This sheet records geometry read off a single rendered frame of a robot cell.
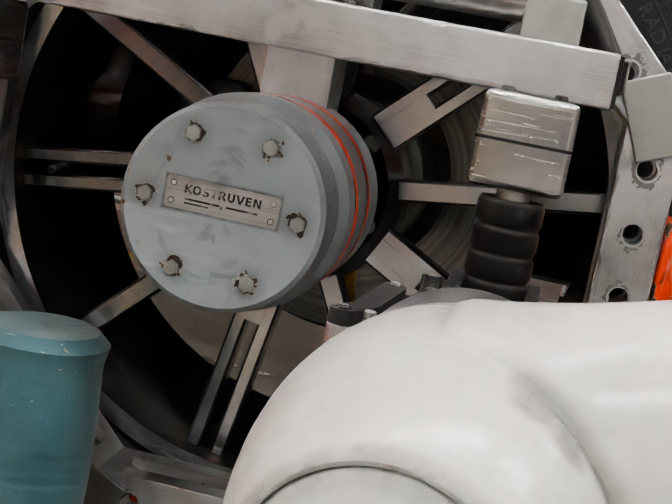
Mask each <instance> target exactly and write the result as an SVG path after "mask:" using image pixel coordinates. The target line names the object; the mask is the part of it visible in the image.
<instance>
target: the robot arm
mask: <svg viewBox="0 0 672 504"><path fill-rule="evenodd" d="M464 273H465V271H463V270H459V269H455V268H454V269H453V270H452V272H451V274H450V276H449V278H448V280H447V281H446V283H445V278H444V277H442V276H438V275H434V274H427V273H424V274H422V278H421V283H420V288H419V293H418V294H415V295H413V296H411V295H405V294H406V289H407V288H406V287H405V286H404V285H402V284H400V283H399V282H396V281H391V282H385V283H383V284H381V285H380V286H378V287H376V288H375V289H373V290H371V291H370V292H368V293H367V294H365V295H363V296H362V297H360V298H358V299H357V300H355V301H354V302H347V303H341V302H340V303H334V304H330V307H329V312H328V317H327V322H326V328H325V333H324V338H323V343H322V346H320V347H319V348H318V349H317V350H315V351H314V352H313V353H312V354H310V355H309V356H308V357H307V358H306V359H305V360H303V361H302V362H301V363H300V364H299V365H298V366H297V367H296V368H295V369H294V370H293V371H292V372H291V373H290V374H289V375H288V376H287V377H286V379H285V380H284V381H283V382H282V383H281V384H280V386H279V387H278V388H277V390H276V391H275V392H274V393H273V395H272V396H271V398H270V399H269V400H268V402H267V403H266V405H265V407H264V408H263V410H262V411H261V413H260V414H259V416H258V418H257V419H256V421H255V423H254V424H253V426H252V428H251V430H250V432H249V434H248V436H247V438H246V440H245V442H244V444H243V446H242V449H241V451H240V454H239V456H238V458H237V461H236V463H235V465H234V468H233V471H232V474H231V477H230V480H229V483H228V486H227V489H226V492H225V495H224V498H223V502H222V504H672V300H663V301H642V302H616V303H545V302H539V300H540V293H541V287H539V286H534V285H528V287H527V290H528V294H527V295H526V296H525V300H524V302H513V301H511V300H508V299H506V298H504V297H502V296H499V295H496V294H493V293H490V292H486V291H482V290H477V289H470V288H461V283H462V281H461V277H462V276H463V275H464ZM444 283H445V285H444Z"/></svg>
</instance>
